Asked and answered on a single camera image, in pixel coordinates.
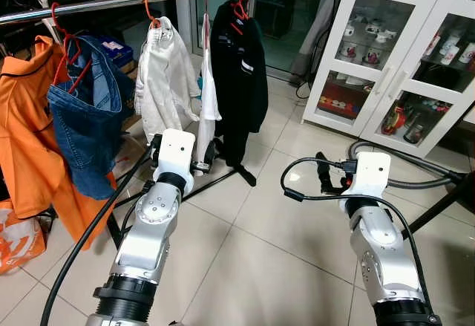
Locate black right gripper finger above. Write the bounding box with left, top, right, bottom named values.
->
left=315, top=151, right=335, bottom=193

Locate thin white top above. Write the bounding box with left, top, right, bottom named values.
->
left=194, top=14, right=222, bottom=171

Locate orange-red hanger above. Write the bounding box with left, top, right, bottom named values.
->
left=142, top=0, right=161, bottom=30

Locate white plastic hanger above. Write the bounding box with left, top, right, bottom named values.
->
left=37, top=0, right=62, bottom=45

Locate red box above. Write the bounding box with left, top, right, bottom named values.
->
left=318, top=92, right=364, bottom=121

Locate black garment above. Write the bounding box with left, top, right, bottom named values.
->
left=210, top=0, right=269, bottom=167

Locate white thick garment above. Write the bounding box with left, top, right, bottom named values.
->
left=136, top=16, right=201, bottom=145

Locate blue denim garment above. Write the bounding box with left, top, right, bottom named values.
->
left=47, top=35, right=137, bottom=201

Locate blue white box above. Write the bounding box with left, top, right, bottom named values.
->
left=100, top=35, right=136, bottom=74

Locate metal clothes rack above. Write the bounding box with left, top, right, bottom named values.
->
left=0, top=0, right=264, bottom=249

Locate orange polo shirt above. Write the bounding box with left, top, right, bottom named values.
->
left=0, top=35, right=112, bottom=249

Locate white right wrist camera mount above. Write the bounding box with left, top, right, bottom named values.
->
left=339, top=151, right=393, bottom=217

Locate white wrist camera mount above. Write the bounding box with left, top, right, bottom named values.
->
left=339, top=151, right=393, bottom=217
left=151, top=128, right=197, bottom=197

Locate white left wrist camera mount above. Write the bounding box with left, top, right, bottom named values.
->
left=151, top=128, right=197, bottom=197

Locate grey vacuum hose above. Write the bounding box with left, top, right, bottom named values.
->
left=349, top=140, right=475, bottom=190

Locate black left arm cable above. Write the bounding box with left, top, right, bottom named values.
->
left=39, top=137, right=160, bottom=326

